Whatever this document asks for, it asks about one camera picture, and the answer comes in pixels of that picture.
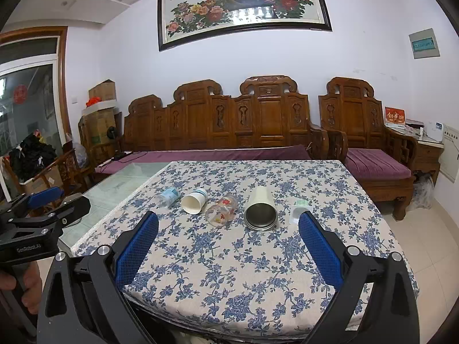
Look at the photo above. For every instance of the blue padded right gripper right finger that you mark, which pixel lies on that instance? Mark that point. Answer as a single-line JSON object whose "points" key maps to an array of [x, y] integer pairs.
{"points": [[391, 315]]}

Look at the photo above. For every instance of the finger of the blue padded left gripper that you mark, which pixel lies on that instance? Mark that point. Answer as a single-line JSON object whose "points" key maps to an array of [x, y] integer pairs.
{"points": [[45, 197]]}

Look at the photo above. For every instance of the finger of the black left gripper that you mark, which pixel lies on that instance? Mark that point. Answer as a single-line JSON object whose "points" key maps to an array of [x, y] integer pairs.
{"points": [[72, 209]]}

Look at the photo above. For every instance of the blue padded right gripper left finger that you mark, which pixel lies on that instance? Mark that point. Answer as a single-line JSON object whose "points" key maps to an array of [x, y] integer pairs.
{"points": [[83, 302]]}

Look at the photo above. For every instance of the small clear plastic blue-label cup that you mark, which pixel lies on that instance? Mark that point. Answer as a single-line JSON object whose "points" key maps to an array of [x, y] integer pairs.
{"points": [[168, 197]]}

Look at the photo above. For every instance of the white paper cup blue band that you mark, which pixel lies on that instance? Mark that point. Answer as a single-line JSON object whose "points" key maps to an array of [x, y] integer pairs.
{"points": [[193, 202]]}

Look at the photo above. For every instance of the white plastic yogurt cup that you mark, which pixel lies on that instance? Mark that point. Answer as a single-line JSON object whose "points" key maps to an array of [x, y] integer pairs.
{"points": [[297, 209]]}

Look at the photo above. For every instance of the clear glass red print cup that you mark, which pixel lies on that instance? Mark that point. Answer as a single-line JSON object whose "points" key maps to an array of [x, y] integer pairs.
{"points": [[223, 212]]}

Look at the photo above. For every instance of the cream steel-lined tumbler cup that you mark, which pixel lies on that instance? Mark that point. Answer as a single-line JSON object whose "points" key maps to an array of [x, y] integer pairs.
{"points": [[260, 212]]}

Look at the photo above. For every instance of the person's left hand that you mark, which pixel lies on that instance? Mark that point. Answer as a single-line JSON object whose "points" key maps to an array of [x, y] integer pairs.
{"points": [[32, 286]]}

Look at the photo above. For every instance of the wooden chair at left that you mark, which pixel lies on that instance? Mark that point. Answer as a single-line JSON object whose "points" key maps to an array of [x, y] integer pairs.
{"points": [[63, 173]]}

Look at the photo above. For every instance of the wood framed glass door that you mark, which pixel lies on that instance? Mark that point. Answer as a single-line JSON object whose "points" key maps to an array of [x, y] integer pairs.
{"points": [[33, 93]]}

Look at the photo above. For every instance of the lower cardboard box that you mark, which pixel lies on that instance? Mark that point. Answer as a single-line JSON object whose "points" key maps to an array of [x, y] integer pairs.
{"points": [[97, 124]]}

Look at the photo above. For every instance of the cardboard box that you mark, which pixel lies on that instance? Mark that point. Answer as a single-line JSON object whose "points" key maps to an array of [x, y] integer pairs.
{"points": [[97, 124], [105, 91]]}

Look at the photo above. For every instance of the top cardboard box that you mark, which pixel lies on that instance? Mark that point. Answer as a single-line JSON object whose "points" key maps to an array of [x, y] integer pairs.
{"points": [[105, 91]]}

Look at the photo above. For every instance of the plastic bag by side table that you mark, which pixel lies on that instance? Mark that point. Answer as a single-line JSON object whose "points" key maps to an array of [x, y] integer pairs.
{"points": [[423, 193]]}

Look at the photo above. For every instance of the purple armchair cushion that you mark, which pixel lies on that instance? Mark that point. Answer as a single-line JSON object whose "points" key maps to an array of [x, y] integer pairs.
{"points": [[374, 165]]}

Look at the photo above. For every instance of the carved wooden armchair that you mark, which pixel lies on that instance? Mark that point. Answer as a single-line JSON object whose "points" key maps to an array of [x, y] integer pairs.
{"points": [[353, 118]]}

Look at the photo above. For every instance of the blue floral tablecloth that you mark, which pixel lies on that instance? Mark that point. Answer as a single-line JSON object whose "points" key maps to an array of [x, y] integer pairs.
{"points": [[253, 285]]}

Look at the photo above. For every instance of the wooden side table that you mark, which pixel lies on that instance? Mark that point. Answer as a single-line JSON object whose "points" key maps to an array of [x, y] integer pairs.
{"points": [[418, 153]]}

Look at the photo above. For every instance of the white box on side table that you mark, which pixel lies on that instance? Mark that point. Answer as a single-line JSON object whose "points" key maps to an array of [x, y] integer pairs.
{"points": [[435, 131]]}

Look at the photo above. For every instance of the red gift box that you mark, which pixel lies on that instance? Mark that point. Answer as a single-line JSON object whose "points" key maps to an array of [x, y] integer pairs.
{"points": [[394, 116]]}

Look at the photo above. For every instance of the carved wooden sofa bench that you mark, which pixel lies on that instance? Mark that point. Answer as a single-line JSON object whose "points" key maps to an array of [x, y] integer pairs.
{"points": [[269, 112]]}

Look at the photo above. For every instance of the framed peacock flower painting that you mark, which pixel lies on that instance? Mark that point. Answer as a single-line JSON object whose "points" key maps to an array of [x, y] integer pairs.
{"points": [[184, 21]]}

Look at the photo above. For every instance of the white wall radiator panel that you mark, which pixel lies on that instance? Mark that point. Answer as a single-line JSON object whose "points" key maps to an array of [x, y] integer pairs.
{"points": [[449, 157]]}

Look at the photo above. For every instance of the grey wall electrical panel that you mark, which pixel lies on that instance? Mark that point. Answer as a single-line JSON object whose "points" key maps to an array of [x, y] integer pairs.
{"points": [[424, 44]]}

